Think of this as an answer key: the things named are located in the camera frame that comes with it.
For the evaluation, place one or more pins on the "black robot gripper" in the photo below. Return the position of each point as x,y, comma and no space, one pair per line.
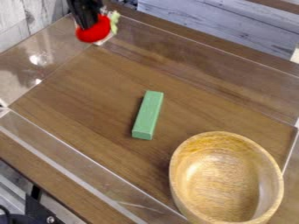
85,12

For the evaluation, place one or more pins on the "small light green object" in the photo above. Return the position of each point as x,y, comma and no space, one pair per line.
113,20

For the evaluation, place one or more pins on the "red fuzzy ball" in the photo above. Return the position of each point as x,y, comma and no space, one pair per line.
96,32

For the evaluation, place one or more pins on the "clear acrylic table barrier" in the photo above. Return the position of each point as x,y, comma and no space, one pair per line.
65,128

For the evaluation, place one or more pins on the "green rectangular block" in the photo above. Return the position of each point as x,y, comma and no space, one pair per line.
147,115

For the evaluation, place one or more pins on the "oval wooden bowl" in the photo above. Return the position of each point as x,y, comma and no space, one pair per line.
226,180

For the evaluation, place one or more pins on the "black clamp with cable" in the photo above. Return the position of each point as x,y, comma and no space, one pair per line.
36,213

